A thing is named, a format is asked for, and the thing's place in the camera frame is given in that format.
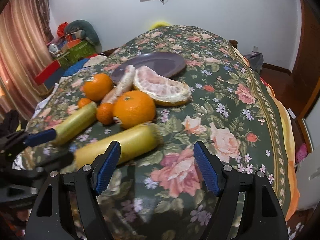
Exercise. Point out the small mandarin orange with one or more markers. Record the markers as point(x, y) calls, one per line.
point(104, 113)
point(83, 102)

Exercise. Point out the wide peeled pomelo piece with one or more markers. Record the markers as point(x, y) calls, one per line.
point(164, 91)

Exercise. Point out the purple round plate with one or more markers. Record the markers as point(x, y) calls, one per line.
point(163, 63)

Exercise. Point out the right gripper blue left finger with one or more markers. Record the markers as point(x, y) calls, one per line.
point(89, 182)

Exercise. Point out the orange box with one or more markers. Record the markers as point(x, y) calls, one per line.
point(73, 43)

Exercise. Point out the medium orange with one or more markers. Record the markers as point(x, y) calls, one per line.
point(97, 87)

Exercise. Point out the yellow sugarcane piece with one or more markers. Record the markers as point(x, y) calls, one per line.
point(134, 142)
point(75, 124)

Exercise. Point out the red flat box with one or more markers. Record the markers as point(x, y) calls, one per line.
point(47, 72)

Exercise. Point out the brown wooden door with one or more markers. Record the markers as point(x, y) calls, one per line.
point(306, 70)

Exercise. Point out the blue patchwork quilt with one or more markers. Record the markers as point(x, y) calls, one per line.
point(75, 67)

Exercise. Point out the large orange with sticker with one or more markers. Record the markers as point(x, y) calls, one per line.
point(132, 108)

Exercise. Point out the grey green plush pillow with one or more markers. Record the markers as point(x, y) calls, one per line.
point(83, 30)

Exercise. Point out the pink curtain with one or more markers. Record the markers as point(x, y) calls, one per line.
point(24, 55)

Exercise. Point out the floral green bedspread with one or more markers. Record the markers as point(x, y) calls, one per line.
point(159, 196)

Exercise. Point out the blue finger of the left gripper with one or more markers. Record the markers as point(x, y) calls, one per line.
point(33, 140)
point(59, 160)

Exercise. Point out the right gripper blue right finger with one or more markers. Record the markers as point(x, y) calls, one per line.
point(224, 182)

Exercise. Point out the white sheet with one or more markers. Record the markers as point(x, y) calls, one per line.
point(40, 106)

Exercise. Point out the narrow peeled pomelo segment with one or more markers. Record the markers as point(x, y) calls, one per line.
point(123, 86)

